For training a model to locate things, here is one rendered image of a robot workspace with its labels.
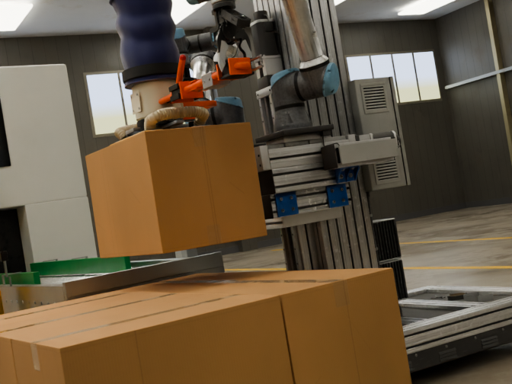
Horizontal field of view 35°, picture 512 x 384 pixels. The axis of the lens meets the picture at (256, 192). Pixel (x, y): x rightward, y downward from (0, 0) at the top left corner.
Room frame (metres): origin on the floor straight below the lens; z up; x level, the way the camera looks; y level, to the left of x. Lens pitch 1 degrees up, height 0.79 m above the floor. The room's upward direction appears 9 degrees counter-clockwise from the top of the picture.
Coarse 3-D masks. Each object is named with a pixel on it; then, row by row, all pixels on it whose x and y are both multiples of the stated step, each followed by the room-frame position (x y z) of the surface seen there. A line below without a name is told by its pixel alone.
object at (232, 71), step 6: (228, 60) 2.38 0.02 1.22; (234, 60) 2.39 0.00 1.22; (240, 60) 2.40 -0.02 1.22; (246, 60) 2.41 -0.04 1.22; (216, 66) 2.44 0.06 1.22; (228, 66) 2.41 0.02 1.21; (222, 72) 2.44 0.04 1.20; (228, 72) 2.41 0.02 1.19; (234, 72) 2.38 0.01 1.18; (240, 72) 2.39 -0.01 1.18; (246, 72) 2.40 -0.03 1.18; (222, 78) 2.43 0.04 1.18; (228, 78) 2.44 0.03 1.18; (234, 78) 2.46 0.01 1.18
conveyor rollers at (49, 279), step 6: (42, 276) 5.25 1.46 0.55; (48, 276) 5.09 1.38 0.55; (54, 276) 4.93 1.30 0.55; (60, 276) 4.86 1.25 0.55; (66, 276) 4.70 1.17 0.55; (72, 276) 4.62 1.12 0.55; (78, 276) 4.54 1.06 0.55; (84, 276) 4.46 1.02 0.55; (90, 276) 4.30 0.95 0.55; (42, 282) 4.52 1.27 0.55; (48, 282) 4.37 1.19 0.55; (54, 282) 4.29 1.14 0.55; (60, 282) 4.21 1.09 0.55
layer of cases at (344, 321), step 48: (144, 288) 3.01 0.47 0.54; (192, 288) 2.69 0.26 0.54; (240, 288) 2.43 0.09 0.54; (288, 288) 2.22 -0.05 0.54; (336, 288) 2.20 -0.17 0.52; (384, 288) 2.29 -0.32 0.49; (0, 336) 2.21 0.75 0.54; (48, 336) 2.02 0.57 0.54; (96, 336) 1.87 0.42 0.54; (144, 336) 1.89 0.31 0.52; (192, 336) 1.96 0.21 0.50; (240, 336) 2.03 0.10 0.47; (288, 336) 2.11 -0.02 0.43; (336, 336) 2.19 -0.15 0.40; (384, 336) 2.28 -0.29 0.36
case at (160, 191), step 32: (192, 128) 2.67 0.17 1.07; (224, 128) 2.74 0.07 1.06; (96, 160) 3.00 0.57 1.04; (128, 160) 2.73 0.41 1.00; (160, 160) 2.61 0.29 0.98; (192, 160) 2.66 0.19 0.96; (224, 160) 2.73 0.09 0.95; (96, 192) 3.04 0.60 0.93; (128, 192) 2.77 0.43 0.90; (160, 192) 2.60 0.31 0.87; (192, 192) 2.66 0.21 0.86; (224, 192) 2.72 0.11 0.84; (256, 192) 2.78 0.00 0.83; (96, 224) 3.09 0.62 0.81; (128, 224) 2.81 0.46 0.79; (160, 224) 2.59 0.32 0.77; (192, 224) 2.65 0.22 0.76; (224, 224) 2.71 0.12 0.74; (256, 224) 2.77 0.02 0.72
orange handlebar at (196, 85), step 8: (240, 64) 2.38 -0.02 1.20; (248, 64) 2.39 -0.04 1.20; (216, 72) 2.48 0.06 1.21; (200, 80) 2.57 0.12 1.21; (184, 88) 2.68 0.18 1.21; (192, 88) 2.64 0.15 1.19; (200, 88) 2.62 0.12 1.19; (168, 96) 2.79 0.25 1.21; (184, 104) 3.04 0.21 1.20; (192, 104) 3.06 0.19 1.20; (200, 104) 3.08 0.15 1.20; (208, 104) 3.09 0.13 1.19
